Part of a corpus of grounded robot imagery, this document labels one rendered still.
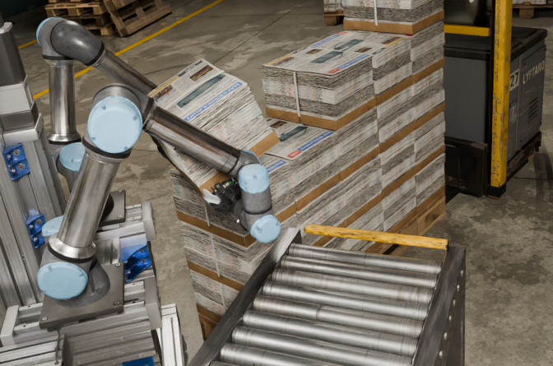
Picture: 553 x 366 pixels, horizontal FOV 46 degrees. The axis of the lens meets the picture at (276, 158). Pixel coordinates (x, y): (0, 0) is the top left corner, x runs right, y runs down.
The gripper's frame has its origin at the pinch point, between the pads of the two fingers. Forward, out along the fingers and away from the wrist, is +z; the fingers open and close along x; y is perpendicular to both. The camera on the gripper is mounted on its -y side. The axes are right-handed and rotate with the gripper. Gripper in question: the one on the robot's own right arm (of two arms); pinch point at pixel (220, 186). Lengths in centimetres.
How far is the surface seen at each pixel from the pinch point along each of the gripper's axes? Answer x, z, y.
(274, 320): 12.3, -43.9, -14.5
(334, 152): -51, 42, -45
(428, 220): -88, 67, -133
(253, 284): 10.5, -27.0, -15.0
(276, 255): -0.3, -18.2, -19.2
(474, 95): -154, 92, -107
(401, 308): -15, -58, -25
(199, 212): 7, 41, -29
